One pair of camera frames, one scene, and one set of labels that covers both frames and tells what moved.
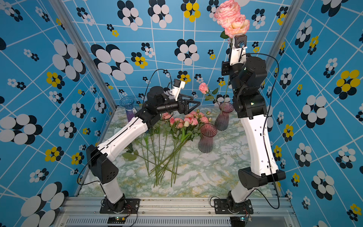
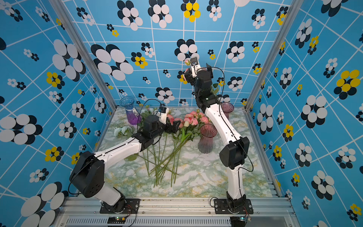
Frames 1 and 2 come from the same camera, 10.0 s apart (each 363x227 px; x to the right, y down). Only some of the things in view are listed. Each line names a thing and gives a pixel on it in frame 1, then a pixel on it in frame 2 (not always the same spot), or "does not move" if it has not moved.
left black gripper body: x=171 y=105 -> x=164 y=128
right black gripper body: x=236 y=75 -> x=195 y=82
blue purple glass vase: x=128 y=102 does not move
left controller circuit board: x=116 y=220 does not move
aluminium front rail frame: x=197 y=212 does not move
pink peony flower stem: x=229 y=15 -> x=214 y=90
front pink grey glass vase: x=205 y=144 does not move
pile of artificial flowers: x=159 y=148 does not move
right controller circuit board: x=239 y=221 does not move
